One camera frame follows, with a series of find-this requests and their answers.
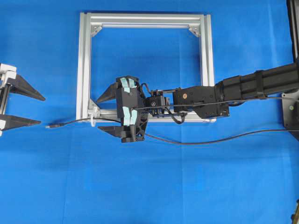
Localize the dark object bottom right corner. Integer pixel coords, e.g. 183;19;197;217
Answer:
291;199;299;224

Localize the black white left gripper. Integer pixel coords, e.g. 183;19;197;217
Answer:
0;63;45;135

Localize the black wire with plug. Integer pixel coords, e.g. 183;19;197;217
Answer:
45;118;299;146

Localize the white string loop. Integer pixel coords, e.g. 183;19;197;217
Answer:
88;107;98;128

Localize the black taped right gripper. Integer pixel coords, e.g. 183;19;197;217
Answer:
97;76;148;143

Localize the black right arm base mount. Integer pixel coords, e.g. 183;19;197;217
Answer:
281;0;299;142

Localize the silver aluminium extrusion frame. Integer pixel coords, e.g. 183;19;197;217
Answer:
76;12;214;126

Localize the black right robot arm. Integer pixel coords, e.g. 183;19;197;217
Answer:
97;63;299;143

